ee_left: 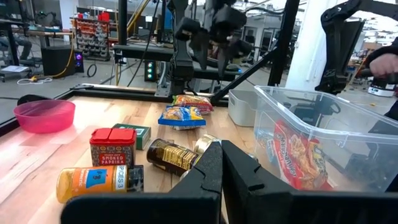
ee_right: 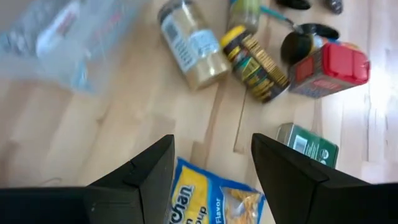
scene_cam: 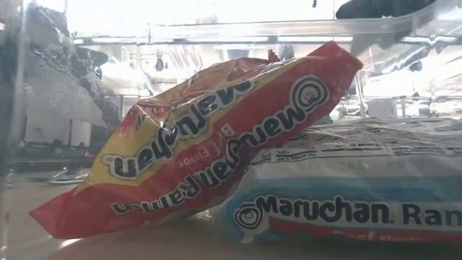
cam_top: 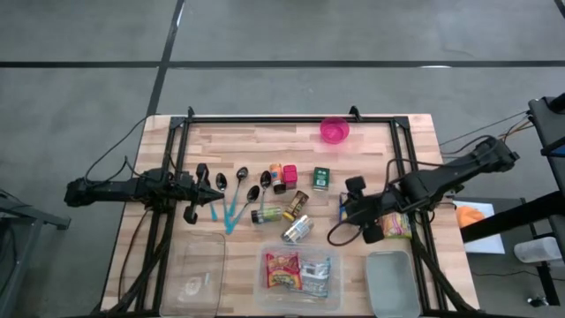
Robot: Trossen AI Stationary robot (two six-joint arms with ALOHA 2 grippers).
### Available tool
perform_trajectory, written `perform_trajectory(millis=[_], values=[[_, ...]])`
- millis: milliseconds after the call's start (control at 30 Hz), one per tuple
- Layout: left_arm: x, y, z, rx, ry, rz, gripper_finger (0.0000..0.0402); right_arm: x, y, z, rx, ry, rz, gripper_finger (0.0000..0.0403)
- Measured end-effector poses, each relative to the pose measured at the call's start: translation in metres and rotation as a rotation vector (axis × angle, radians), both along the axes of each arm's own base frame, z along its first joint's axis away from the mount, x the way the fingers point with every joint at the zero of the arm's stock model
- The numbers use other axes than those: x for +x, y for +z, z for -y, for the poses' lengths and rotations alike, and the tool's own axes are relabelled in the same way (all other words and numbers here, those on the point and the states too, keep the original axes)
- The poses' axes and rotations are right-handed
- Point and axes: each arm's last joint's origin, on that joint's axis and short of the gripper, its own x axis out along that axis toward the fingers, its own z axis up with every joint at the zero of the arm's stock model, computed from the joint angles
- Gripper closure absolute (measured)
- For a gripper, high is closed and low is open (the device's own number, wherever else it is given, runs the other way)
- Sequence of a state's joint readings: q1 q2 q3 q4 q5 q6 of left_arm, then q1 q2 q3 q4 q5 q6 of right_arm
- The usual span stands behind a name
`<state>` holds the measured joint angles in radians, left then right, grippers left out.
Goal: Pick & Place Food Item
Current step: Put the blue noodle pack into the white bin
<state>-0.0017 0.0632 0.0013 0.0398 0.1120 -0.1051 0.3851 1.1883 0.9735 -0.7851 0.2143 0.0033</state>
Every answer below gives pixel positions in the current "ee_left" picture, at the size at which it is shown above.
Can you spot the grey plastic bin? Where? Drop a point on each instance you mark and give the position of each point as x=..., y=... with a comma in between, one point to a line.
x=241, y=109

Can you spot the parts drawer rack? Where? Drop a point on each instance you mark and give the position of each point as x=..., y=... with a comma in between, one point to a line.
x=91, y=37

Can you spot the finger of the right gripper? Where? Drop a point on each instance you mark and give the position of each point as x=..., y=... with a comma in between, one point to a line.
x=200, y=49
x=224, y=59

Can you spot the red ramen noodle packet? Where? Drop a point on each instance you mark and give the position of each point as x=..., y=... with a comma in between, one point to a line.
x=192, y=101
x=298, y=155

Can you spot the clear plastic bin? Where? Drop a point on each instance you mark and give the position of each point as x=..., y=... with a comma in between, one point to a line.
x=357, y=149

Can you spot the black controller box with lights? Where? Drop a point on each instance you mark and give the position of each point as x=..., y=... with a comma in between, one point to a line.
x=150, y=71

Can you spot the dark spice jar yellow lid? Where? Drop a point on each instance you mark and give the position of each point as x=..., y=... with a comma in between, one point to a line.
x=169, y=155

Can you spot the person's forearm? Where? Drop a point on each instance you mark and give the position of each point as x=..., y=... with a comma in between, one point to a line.
x=382, y=49

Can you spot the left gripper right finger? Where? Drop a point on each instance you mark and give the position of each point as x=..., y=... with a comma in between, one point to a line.
x=264, y=205

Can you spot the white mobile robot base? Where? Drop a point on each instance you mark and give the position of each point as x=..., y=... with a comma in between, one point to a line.
x=381, y=91

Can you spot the person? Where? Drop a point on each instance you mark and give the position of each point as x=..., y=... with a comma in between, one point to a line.
x=18, y=43

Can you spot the orange turmeric spice jar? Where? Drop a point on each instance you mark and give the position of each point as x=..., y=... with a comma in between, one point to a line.
x=90, y=182

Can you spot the black workbench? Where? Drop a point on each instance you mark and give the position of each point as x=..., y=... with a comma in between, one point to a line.
x=140, y=51

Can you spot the black computer tower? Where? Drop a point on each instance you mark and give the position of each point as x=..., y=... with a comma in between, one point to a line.
x=57, y=60

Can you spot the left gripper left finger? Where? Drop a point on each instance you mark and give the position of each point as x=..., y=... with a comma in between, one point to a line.
x=192, y=205

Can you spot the pink plastic bowl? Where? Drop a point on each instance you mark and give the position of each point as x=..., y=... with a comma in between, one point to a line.
x=43, y=116

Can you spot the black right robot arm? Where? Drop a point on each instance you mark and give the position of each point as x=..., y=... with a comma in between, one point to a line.
x=182, y=71

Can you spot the person's hand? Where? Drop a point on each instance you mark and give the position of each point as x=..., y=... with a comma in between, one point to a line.
x=384, y=65

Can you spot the green cardboard box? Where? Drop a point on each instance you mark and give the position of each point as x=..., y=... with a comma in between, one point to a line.
x=141, y=137

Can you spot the white pillar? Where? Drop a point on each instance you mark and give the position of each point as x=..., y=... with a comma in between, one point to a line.
x=306, y=46

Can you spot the white paper stack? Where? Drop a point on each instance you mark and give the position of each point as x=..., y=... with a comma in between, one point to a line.
x=14, y=68

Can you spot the black aluminium rig frame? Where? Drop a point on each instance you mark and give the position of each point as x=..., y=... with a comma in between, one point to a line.
x=140, y=92

